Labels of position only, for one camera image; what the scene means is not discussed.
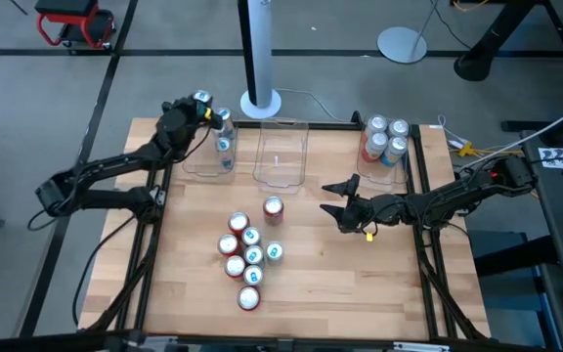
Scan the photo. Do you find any black floor cable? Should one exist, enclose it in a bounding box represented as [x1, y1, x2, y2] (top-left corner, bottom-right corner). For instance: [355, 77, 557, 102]
[430, 0, 473, 50]

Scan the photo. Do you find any pink white Spindrift can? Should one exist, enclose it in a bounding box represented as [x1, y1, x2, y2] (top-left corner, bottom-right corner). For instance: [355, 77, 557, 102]
[360, 131, 389, 164]

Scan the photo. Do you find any black desk foot bar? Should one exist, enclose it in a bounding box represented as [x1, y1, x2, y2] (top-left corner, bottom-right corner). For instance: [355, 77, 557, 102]
[473, 235, 560, 279]

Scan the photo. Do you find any red white Spindrift can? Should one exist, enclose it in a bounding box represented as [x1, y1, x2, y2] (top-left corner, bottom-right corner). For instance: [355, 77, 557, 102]
[365, 113, 389, 136]
[387, 118, 411, 141]

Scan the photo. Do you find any white fan cable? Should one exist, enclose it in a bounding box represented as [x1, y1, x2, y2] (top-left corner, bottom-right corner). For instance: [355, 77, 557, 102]
[274, 86, 334, 122]

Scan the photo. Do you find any blue white Spindrift can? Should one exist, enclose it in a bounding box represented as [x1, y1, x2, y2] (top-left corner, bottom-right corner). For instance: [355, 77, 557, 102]
[380, 135, 409, 168]

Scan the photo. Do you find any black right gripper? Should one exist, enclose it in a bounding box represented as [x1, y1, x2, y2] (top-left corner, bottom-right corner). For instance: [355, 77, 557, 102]
[319, 173, 406, 235]

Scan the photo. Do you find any grey round floor stand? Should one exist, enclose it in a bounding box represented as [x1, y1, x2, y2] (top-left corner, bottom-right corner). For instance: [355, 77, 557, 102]
[376, 0, 442, 66]

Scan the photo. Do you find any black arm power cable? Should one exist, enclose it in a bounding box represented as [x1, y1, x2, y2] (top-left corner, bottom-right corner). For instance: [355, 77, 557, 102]
[70, 217, 139, 328]

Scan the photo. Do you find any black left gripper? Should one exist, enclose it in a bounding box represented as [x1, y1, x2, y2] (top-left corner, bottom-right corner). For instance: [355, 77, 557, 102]
[161, 91, 224, 132]

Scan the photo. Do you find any black front beam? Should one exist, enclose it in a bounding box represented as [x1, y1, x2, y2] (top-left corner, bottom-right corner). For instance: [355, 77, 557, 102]
[0, 330, 563, 352]

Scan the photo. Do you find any black desk leg frame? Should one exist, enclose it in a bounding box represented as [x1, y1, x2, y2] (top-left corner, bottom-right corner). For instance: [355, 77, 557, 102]
[453, 0, 563, 97]

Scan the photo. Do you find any thick white cable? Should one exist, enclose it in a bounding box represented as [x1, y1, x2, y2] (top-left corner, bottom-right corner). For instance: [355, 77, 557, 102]
[455, 95, 563, 173]

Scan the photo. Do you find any black aluminium table frame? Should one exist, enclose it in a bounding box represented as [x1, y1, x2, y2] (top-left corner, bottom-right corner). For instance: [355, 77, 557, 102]
[76, 110, 492, 343]

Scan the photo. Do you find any clear plastic bin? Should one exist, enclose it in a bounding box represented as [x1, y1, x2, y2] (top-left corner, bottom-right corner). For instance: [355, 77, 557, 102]
[354, 116, 411, 193]
[181, 108, 238, 186]
[251, 117, 311, 190]

